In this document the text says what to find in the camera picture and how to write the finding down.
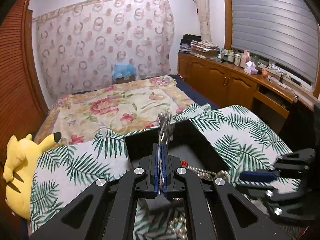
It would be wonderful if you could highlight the cream side curtain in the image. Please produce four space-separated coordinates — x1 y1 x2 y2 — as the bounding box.
195 0 212 41

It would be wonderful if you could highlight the yellow pikachu plush toy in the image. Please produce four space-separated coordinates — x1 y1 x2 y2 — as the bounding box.
3 132 62 220

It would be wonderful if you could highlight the grey window blind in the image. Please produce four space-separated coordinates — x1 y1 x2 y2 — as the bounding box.
232 0 319 83

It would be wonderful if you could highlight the brown louvered wardrobe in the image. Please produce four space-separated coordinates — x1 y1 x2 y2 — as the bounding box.
1 0 48 163

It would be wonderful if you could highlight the brown cardboard box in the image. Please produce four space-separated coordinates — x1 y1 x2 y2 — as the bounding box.
116 75 136 84

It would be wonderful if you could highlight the pink bottle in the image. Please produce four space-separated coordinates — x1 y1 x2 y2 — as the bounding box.
240 50 251 68

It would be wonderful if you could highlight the palm leaf print cloth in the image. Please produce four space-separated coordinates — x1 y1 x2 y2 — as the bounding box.
30 103 291 233

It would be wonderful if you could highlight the white pearl necklace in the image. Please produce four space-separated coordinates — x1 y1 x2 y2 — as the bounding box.
167 164 231 240

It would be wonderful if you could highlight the wooden sideboard cabinet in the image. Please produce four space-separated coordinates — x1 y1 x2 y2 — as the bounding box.
177 53 313 135

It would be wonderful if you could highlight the blue plush toy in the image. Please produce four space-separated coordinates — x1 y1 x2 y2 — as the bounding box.
112 64 136 80

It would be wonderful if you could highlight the dark blue mattress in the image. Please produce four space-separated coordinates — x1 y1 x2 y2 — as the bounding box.
169 74 220 110

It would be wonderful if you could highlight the floral bed blanket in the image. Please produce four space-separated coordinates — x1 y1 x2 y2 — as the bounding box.
34 75 193 145

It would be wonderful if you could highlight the black jewelry box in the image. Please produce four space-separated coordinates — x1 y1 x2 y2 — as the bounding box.
124 120 229 172

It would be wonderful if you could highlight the white tissue box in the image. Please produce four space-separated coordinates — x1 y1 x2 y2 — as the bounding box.
245 61 258 75

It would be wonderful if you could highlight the stack of folded clothes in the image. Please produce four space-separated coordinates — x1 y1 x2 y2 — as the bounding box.
179 34 220 59

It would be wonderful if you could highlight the circle pattern curtain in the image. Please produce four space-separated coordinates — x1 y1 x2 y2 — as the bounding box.
36 0 175 100

